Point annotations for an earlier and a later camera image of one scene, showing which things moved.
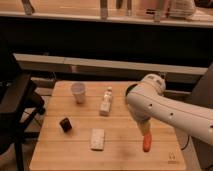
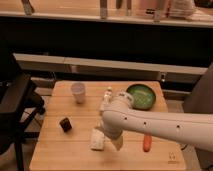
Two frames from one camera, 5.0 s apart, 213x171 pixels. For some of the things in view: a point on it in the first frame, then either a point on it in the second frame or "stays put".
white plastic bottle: x=106 y=104 stays put
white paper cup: x=78 y=89 stays put
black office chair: x=20 y=100 stays put
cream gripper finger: x=144 y=126 to x=118 y=143
